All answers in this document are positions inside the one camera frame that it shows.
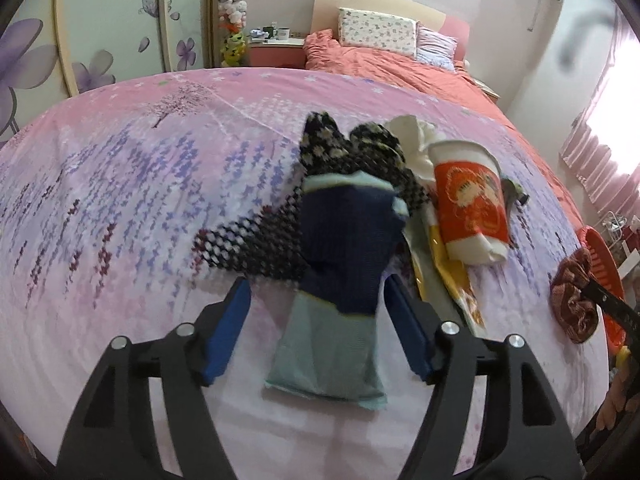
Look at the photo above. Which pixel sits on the yellow snack wrapper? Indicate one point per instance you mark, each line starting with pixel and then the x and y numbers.
pixel 450 270

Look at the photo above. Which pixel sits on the black daisy print cloth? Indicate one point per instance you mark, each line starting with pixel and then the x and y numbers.
pixel 325 145

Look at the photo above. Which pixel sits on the orange plastic basket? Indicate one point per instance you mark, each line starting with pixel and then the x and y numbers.
pixel 605 260

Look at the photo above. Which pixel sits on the person's right hand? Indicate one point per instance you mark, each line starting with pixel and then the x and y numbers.
pixel 610 410

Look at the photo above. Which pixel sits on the wooden bedside table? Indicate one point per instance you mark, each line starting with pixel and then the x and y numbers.
pixel 487 89

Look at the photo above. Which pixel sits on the dark mug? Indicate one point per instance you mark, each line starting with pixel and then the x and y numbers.
pixel 268 32

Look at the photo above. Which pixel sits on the white mug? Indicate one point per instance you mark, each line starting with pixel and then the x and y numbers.
pixel 282 34

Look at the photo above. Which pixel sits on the pink printed blanket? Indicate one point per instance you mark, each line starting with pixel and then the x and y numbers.
pixel 125 185

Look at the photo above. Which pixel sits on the bed with orange duvet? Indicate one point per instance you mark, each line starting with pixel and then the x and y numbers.
pixel 400 70

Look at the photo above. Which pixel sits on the grey green wrapper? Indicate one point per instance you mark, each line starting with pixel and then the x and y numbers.
pixel 515 191

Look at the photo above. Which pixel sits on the navy and light green sock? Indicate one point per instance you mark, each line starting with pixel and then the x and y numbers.
pixel 345 260

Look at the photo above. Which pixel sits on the white floral pillow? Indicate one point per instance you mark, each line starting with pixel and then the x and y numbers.
pixel 377 32

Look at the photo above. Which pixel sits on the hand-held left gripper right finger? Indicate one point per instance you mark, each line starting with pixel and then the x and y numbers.
pixel 410 330

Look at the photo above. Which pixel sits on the black white checkered cloth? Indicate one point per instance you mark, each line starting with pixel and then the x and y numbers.
pixel 260 245

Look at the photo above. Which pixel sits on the clear tube of plush toys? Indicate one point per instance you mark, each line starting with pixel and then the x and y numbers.
pixel 232 10

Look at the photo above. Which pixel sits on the maroon patterned cloth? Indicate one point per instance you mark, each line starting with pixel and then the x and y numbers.
pixel 570 300

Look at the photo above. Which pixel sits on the crumpled white tissue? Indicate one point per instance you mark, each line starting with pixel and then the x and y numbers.
pixel 412 140

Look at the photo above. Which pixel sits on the pink curtain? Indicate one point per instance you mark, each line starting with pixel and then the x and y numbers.
pixel 610 125

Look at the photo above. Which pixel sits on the tall white cabinet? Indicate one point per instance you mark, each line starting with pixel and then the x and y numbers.
pixel 525 50

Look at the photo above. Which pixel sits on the wardrobe with purple flowers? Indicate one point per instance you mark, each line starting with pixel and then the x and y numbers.
pixel 100 20

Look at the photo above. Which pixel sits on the pink white nightstand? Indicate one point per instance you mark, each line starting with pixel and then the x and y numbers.
pixel 275 54

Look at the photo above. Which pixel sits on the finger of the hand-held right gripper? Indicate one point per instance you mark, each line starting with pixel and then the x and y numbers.
pixel 610 302

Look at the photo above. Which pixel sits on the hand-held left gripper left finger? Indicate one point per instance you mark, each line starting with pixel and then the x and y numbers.
pixel 227 330

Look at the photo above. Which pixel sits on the striped pink pillow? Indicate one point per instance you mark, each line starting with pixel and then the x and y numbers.
pixel 435 47

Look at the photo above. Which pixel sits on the red paper cup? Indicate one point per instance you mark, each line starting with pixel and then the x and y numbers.
pixel 470 200

